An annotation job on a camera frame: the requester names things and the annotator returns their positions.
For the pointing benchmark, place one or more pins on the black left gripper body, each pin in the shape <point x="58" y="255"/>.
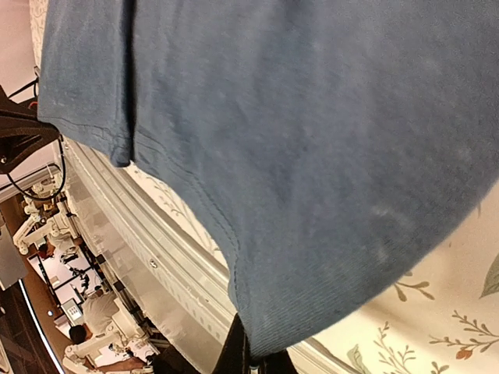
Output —
<point x="22" y="133"/>

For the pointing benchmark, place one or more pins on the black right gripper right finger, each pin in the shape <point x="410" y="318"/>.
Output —
<point x="277" y="363"/>

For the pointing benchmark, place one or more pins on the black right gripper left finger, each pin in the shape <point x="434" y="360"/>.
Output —
<point x="234" y="356"/>

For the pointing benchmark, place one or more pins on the teal blue garment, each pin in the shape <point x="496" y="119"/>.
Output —
<point x="326" y="146"/>

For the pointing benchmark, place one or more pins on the person in white shirt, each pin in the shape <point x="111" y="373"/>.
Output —
<point x="98" y="311"/>

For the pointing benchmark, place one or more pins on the floral patterned table cloth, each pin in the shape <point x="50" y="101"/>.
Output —
<point x="442" y="317"/>

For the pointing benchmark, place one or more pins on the background robot workstation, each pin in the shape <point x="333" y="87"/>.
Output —
<point x="58" y="280"/>

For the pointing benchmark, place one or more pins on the aluminium front rail base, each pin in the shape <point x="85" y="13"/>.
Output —
<point x="181" y="286"/>

